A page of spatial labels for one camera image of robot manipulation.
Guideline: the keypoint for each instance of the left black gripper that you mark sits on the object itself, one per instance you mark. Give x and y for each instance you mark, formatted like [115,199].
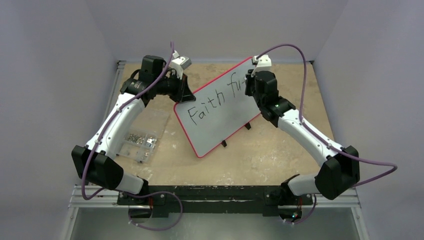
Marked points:
[187,95]

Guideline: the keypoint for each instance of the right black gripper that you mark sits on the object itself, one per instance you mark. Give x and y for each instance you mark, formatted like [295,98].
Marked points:
[251,88]

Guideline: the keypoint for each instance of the pink framed whiteboard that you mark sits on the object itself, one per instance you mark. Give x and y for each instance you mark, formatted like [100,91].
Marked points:
[220,109]

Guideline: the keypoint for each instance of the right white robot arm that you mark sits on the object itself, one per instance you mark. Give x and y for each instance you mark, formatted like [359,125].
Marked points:
[338,170]

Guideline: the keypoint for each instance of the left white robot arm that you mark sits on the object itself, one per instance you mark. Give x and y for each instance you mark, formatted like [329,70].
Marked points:
[94,161]

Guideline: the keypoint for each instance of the clear plastic parts box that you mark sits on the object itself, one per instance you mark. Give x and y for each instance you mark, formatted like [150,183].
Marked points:
[143,136]

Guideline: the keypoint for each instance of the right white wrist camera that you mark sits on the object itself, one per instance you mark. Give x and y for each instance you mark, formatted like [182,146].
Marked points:
[261,63]

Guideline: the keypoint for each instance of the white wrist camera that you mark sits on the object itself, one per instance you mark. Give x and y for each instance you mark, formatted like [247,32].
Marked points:
[261,63]
[179,63]

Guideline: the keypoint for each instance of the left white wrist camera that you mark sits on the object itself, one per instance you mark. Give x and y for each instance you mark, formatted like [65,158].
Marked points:
[179,63]

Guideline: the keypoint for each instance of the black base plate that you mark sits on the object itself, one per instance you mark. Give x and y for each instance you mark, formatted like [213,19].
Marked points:
[207,199]

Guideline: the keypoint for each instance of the aluminium rail frame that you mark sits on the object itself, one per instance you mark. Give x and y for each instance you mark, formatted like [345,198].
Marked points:
[94,196]

